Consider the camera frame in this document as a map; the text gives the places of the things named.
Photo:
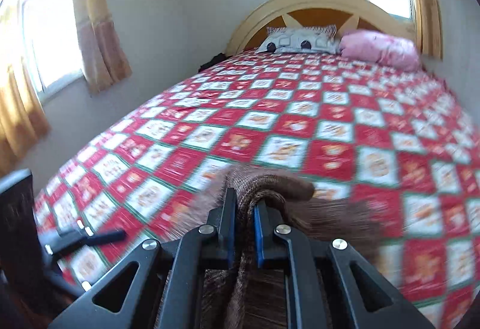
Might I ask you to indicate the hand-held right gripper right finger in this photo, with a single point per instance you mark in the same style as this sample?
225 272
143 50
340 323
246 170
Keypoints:
258 235

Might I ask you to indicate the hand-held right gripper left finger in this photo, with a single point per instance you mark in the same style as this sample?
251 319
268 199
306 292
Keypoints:
230 224

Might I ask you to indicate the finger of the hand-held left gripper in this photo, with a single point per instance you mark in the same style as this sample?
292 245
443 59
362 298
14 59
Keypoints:
105 236
63 272

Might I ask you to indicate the brown knit sweater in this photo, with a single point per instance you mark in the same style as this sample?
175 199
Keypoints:
262 182

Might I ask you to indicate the red checkered printed blanket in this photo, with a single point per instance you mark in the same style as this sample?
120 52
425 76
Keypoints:
300 107

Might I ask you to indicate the black bag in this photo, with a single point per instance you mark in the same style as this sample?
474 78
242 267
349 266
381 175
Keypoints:
212 62

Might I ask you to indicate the grey patterned pillow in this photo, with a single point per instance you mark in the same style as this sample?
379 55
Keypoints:
292 39

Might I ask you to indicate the pink pillow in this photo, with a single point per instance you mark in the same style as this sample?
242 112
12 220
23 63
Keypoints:
378 47

